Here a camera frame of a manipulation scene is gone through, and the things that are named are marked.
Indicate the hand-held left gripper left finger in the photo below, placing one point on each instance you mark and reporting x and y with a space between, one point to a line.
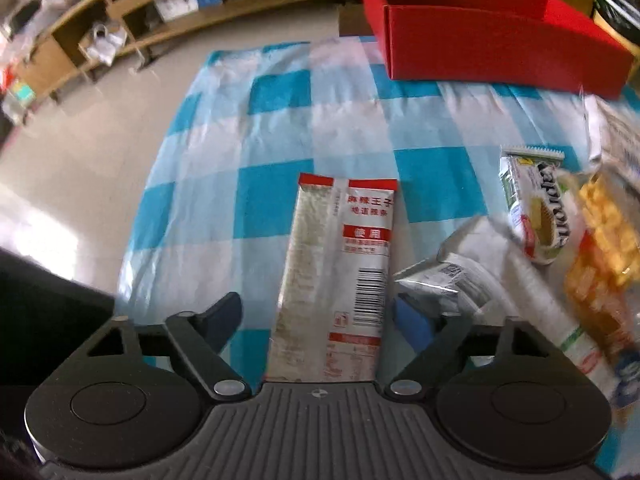
225 317

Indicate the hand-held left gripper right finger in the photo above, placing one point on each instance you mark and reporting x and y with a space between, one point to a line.
412 325

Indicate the silver foil snack packet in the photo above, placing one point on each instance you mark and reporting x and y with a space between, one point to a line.
440 280

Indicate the white red snack packet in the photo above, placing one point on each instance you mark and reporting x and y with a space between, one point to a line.
325 260

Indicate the long white snack packet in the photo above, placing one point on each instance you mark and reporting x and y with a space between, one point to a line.
530 280

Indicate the green white wafer packet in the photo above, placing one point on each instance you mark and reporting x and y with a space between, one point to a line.
535 210

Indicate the yellow puffed snack bag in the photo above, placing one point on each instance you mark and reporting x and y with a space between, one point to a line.
600 230

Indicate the clear bag of white buns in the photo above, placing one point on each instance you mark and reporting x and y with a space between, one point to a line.
615 130

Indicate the red cardboard box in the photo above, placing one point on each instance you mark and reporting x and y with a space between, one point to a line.
475 45

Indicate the blue white checked cloth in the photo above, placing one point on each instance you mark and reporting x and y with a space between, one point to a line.
280 125

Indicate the white plastic bag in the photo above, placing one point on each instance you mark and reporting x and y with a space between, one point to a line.
102 42

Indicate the small plastic drawer unit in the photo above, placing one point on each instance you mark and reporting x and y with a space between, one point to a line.
20 92

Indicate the wooden tv cabinet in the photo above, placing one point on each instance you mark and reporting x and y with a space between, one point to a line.
47 60

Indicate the blue white carton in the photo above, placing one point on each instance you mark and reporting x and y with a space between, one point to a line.
175 7

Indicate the yellow trash can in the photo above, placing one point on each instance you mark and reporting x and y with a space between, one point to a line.
617 15

